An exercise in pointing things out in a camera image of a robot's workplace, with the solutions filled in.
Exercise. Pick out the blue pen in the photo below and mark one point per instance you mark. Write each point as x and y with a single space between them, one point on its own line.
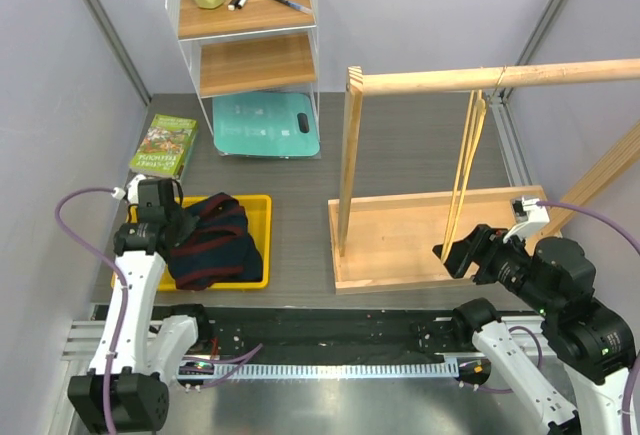
295 6

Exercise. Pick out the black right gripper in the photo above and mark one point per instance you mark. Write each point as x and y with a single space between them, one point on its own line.
481 248

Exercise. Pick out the white slotted cable duct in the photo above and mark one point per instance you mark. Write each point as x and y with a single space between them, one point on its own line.
200 372

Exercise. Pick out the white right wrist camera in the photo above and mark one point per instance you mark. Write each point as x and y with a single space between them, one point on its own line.
530 218

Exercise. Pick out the teal cutting board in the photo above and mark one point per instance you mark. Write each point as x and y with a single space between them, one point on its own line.
265 124

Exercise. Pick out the white wire shelf unit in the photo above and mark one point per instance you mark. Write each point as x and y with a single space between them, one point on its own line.
265 46

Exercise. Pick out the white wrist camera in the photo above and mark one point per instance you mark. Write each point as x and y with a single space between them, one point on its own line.
130 192
530 218

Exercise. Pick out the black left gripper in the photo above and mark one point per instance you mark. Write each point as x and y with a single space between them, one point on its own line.
188 224

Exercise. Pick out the navy maroon tank top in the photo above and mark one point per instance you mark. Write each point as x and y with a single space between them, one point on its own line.
219 250

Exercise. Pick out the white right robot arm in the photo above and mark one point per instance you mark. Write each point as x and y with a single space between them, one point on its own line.
594 343

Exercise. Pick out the yellow plastic tray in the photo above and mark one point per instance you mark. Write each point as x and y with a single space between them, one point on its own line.
259 213

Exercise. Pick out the green paperback book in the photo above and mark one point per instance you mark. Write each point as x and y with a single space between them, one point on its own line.
165 149

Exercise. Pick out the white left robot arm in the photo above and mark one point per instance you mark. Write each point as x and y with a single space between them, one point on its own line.
126 386

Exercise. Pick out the yellow clothes hanger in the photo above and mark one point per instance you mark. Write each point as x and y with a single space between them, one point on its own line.
474 123

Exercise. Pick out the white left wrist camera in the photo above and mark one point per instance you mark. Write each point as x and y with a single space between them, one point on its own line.
130 192

